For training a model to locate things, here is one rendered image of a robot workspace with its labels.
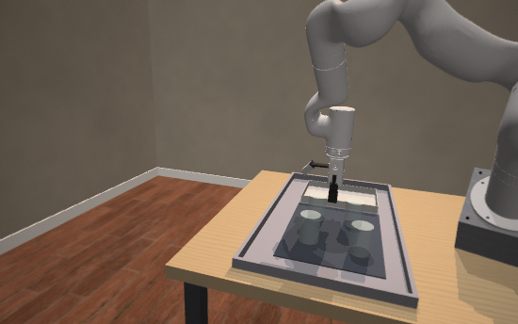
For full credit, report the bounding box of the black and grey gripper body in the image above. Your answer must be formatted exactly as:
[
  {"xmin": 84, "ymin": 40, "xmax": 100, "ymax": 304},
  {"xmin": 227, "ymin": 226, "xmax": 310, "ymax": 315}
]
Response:
[{"xmin": 326, "ymin": 154, "xmax": 348, "ymax": 186}]

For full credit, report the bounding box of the clear glass jar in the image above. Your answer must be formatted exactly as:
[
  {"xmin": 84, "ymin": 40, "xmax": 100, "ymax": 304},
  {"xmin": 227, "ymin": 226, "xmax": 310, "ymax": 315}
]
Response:
[
  {"xmin": 299, "ymin": 210, "xmax": 321, "ymax": 245},
  {"xmin": 348, "ymin": 220, "xmax": 374, "ymax": 258},
  {"xmin": 308, "ymin": 192, "xmax": 327, "ymax": 221},
  {"xmin": 343, "ymin": 198, "xmax": 364, "ymax": 228}
]

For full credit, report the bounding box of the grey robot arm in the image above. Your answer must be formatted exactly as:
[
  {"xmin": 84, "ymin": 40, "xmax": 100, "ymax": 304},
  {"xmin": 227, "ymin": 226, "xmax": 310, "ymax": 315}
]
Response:
[{"xmin": 304, "ymin": 0, "xmax": 518, "ymax": 233}]

